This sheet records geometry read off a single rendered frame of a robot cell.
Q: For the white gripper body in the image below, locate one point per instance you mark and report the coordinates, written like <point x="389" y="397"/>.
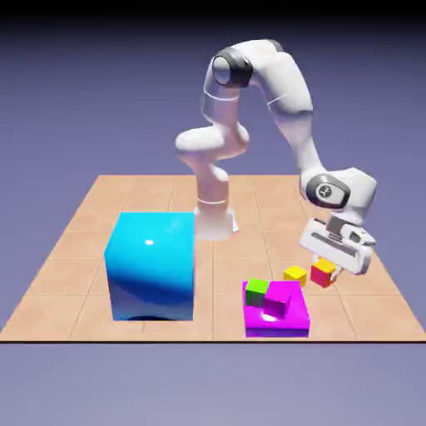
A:
<point x="332" y="248"/>

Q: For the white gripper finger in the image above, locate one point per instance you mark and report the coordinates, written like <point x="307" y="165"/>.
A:
<point x="335" y="272"/>
<point x="316" y="257"/>

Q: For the small orange cube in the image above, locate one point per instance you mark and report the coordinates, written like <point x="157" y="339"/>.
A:
<point x="322" y="273"/>

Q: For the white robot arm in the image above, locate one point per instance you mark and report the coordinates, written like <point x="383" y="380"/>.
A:
<point x="289" y="86"/>

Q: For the small yellow cube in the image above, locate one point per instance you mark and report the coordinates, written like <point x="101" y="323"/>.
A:
<point x="295" y="273"/>

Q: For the small magenta cube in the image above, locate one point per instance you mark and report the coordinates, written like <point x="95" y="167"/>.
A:
<point x="278" y="299"/>

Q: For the small green cube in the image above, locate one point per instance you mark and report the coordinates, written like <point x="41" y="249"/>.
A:
<point x="257" y="292"/>

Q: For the large magenta box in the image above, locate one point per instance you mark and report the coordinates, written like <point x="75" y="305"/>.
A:
<point x="276" y="324"/>

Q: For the large cyan box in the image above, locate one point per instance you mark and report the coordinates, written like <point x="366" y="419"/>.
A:
<point x="149" y="266"/>

